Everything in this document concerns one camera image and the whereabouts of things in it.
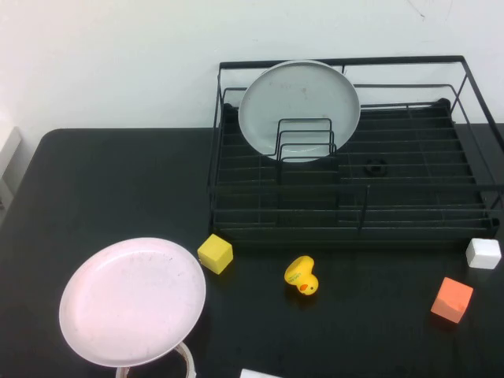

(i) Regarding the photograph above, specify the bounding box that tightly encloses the black wire dish rack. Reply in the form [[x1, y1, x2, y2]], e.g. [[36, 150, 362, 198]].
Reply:
[[206, 54, 504, 247]]

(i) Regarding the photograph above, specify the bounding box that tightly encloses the grey round plate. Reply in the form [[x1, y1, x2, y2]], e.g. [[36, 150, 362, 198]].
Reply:
[[237, 59, 361, 164]]

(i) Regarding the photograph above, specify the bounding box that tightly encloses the white tape roll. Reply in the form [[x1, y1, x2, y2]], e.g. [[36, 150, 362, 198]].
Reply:
[[115, 341, 195, 378]]

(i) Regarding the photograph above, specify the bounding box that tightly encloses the yellow foam cube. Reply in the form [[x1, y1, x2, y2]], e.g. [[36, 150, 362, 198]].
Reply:
[[197, 233, 234, 276]]

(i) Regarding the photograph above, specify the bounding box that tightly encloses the orange foam cube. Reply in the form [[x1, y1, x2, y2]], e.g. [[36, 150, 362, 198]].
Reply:
[[430, 276, 474, 325]]

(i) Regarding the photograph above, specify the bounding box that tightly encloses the white foam cube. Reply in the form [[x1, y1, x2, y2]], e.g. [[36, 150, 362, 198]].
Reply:
[[465, 237, 502, 270]]

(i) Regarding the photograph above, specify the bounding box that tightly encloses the black round drain plug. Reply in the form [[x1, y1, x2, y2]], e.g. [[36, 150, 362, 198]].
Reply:
[[364, 157, 389, 177]]

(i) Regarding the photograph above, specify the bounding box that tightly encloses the pink round plate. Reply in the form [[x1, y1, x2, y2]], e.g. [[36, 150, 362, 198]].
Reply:
[[58, 236, 207, 367]]

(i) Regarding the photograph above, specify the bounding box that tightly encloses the yellow rubber duck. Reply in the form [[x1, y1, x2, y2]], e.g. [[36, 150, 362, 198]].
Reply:
[[283, 255, 319, 297]]

